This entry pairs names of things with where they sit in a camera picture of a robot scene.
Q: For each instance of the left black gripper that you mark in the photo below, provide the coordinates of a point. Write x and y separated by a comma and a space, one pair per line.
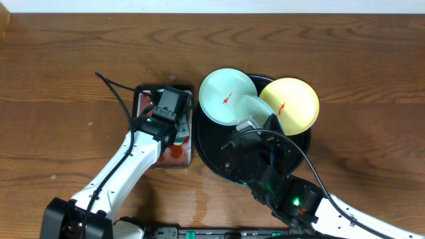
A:
181, 131

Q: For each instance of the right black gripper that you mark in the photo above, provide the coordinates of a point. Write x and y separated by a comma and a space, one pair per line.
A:
277, 143

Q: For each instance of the yellow plate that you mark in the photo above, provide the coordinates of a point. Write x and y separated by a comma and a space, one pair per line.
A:
295, 103

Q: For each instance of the light blue plate bottom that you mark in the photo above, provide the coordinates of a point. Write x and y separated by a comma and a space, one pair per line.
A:
249, 106

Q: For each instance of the light blue plate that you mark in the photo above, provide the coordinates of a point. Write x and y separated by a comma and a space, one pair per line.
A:
249, 106
219, 92

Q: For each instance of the light blue plate top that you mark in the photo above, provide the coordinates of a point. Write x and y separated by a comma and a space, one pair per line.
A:
219, 92

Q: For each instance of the green yellow sponge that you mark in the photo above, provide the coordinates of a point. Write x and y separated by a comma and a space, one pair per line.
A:
179, 141

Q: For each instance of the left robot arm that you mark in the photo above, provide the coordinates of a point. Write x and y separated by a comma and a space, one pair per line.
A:
91, 212

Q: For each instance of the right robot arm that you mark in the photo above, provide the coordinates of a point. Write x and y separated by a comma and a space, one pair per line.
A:
304, 205

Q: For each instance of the rectangular black water tray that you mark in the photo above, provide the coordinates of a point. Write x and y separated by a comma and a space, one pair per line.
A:
175, 156

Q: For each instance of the round black tray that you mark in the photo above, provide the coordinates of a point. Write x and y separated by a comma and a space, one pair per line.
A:
208, 138

